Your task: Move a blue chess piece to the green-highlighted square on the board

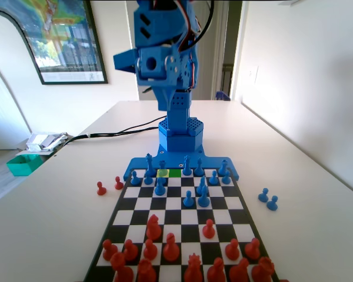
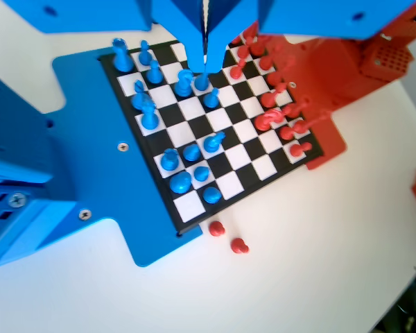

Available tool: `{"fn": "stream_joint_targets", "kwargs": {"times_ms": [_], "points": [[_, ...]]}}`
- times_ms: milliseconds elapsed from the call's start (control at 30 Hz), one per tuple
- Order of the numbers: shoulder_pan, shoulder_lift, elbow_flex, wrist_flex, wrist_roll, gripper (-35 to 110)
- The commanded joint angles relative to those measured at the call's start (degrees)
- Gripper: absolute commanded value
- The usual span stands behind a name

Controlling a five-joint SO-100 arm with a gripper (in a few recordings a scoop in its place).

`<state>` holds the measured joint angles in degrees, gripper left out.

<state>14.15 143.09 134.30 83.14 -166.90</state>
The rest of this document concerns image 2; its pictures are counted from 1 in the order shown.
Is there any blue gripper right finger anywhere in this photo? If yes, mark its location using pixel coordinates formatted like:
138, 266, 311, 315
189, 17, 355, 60
206, 0, 261, 75

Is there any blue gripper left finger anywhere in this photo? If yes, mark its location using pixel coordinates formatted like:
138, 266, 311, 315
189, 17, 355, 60
150, 0, 207, 75

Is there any blue chess rook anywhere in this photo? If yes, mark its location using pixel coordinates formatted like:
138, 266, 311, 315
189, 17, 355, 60
111, 37, 135, 74
159, 148, 181, 173

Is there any red chess rook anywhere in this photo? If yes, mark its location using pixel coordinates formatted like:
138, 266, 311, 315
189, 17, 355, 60
242, 21, 259, 42

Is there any red chess knight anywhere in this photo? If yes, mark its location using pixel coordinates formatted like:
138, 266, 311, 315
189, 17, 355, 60
250, 36, 270, 56
254, 108, 286, 132

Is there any blue chess pawn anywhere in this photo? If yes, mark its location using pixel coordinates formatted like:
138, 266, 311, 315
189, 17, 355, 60
193, 165, 211, 183
202, 186, 223, 205
182, 142, 202, 163
137, 40, 153, 67
146, 59, 164, 85
202, 87, 220, 110

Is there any red chess bishop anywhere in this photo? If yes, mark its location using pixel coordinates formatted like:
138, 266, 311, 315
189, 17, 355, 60
259, 51, 281, 70
261, 83, 286, 108

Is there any blue chess knight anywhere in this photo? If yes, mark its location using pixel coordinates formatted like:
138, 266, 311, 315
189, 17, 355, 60
173, 68, 196, 99
202, 130, 227, 155

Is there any red chess queen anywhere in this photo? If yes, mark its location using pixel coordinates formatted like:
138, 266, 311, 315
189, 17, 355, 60
266, 57, 295, 87

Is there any red chess king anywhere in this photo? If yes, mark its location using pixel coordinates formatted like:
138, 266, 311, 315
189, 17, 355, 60
293, 110, 333, 135

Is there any black and white chessboard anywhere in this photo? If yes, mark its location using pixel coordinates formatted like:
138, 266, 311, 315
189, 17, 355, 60
98, 29, 325, 234

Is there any red base mounting plate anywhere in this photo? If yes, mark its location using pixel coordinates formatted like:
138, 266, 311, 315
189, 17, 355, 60
263, 33, 348, 171

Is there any blue base mounting plate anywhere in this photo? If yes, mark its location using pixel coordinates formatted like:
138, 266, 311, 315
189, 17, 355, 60
51, 48, 205, 268

